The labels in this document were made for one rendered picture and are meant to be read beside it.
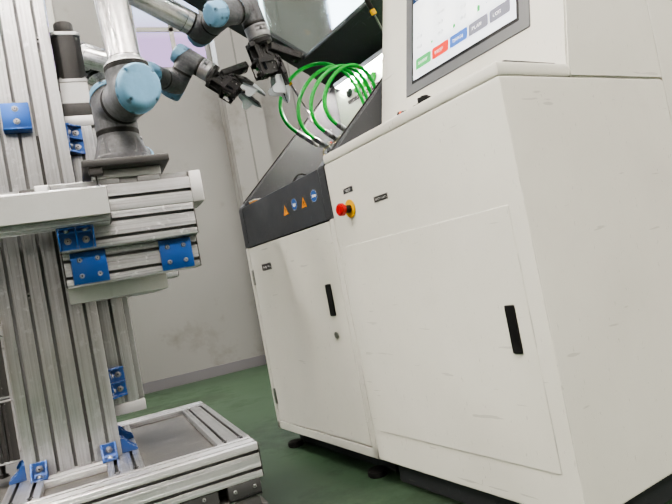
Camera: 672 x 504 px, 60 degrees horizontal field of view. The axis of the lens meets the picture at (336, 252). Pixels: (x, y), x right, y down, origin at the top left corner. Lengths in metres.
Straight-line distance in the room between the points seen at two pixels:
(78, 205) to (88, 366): 0.52
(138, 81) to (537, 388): 1.20
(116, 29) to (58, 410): 1.05
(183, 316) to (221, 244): 0.65
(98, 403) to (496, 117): 1.33
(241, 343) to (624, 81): 3.81
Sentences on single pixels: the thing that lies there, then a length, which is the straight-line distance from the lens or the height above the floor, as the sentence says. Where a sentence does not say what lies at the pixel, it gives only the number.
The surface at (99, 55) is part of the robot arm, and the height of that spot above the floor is 1.55.
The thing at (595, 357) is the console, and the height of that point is 0.37.
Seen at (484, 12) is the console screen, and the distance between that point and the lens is 1.64.
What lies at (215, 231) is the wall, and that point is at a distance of 4.80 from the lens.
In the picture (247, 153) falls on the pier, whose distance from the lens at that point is 4.79.
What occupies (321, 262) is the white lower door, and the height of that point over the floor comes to 0.67.
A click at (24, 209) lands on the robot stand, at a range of 1.55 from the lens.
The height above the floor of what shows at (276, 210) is 0.88.
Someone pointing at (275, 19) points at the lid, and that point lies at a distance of 2.51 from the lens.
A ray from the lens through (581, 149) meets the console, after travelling 1.35.
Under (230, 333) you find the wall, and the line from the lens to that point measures 4.78.
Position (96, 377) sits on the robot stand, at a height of 0.46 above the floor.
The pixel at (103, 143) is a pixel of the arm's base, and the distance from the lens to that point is 1.74.
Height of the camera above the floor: 0.63
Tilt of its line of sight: 2 degrees up
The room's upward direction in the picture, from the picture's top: 11 degrees counter-clockwise
